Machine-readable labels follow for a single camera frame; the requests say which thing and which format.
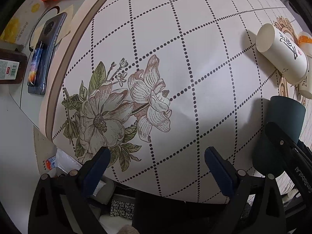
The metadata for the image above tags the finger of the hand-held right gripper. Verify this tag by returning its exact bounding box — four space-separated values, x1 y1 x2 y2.
264 121 312 167

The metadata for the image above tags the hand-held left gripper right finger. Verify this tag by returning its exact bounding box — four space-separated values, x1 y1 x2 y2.
204 147 288 234

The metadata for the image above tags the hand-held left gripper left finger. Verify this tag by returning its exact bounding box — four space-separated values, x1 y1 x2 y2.
28 147 113 234

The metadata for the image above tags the dark green cup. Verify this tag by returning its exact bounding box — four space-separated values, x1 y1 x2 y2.
252 96 307 176

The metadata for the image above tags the white paper cup black print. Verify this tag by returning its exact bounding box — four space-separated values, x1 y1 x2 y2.
256 23 309 86
296 54 312 98

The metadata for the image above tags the orange patterned paper cup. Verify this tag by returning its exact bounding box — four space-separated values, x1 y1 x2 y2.
296 31 312 52

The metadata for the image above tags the white plastic packet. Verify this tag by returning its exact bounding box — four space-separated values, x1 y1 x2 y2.
41 148 82 176

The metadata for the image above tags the black white patterned box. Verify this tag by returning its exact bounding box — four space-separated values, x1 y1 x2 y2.
110 195 136 219

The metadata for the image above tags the floral dotted tablecloth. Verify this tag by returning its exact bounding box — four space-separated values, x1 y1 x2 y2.
39 0 312 204

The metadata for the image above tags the blue smartphone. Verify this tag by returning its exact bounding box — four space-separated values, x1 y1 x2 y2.
27 12 68 95

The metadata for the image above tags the brown box white label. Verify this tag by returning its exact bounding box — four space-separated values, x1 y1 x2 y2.
0 41 28 85

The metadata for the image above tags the yellow printed white box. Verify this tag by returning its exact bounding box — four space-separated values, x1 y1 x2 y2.
0 0 42 47

